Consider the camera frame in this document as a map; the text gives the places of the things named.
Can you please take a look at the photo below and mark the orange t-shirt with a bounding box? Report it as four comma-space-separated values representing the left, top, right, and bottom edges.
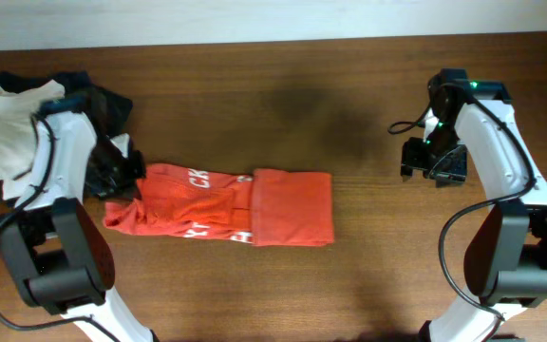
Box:
103, 163, 334, 247

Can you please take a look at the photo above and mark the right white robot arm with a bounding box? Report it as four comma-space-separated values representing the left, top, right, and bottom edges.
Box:
400, 69, 547, 341

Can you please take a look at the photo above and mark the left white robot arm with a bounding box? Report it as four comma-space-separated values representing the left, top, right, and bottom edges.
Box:
0, 92, 157, 341

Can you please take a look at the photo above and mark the black folded garment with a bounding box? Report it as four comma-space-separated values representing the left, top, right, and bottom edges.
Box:
0, 70, 133, 201

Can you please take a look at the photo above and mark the white folded t-shirt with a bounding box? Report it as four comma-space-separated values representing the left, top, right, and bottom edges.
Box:
0, 81, 66, 200

